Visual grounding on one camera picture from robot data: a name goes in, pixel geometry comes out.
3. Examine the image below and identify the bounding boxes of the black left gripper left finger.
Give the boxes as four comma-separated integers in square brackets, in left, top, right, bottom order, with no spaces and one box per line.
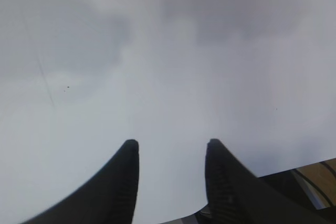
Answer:
[27,140,139,224]

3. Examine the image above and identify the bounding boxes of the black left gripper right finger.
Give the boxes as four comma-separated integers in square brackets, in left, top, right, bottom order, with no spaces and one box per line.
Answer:
[205,138,327,223]

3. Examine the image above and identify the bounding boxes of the black cable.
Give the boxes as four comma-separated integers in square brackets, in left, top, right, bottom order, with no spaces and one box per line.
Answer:
[291,161,336,209]

